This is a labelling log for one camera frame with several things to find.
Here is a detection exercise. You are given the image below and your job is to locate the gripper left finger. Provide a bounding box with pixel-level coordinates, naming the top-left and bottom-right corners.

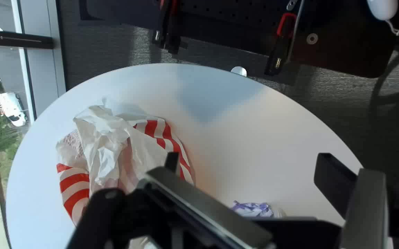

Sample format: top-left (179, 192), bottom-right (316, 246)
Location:
top-left (65, 150), bottom-right (274, 249)

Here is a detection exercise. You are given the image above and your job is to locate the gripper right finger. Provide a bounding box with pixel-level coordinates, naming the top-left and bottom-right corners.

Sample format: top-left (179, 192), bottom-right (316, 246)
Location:
top-left (313, 152), bottom-right (390, 249)

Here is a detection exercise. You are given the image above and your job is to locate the purple white checkered cloth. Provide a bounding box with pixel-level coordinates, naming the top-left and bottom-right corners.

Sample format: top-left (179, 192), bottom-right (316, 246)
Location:
top-left (231, 199), bottom-right (276, 220)

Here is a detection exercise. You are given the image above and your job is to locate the small white knob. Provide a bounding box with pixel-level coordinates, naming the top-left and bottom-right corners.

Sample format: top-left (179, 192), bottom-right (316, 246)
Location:
top-left (230, 65), bottom-right (248, 77)

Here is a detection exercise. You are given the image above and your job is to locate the grey window mullion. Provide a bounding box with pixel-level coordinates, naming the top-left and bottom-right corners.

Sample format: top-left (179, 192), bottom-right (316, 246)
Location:
top-left (10, 0), bottom-right (68, 121)

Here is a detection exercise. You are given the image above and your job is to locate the black pegboard platform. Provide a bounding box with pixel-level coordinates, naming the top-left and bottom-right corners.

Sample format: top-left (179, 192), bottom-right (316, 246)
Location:
top-left (79, 0), bottom-right (399, 78)

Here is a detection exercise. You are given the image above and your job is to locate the black clamp with red handle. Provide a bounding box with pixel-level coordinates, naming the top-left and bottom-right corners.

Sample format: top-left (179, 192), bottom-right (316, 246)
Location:
top-left (264, 11), bottom-right (303, 77)

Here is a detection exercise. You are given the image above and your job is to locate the window guard rail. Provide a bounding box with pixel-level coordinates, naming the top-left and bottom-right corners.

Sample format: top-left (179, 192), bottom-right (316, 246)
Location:
top-left (0, 26), bottom-right (55, 49)

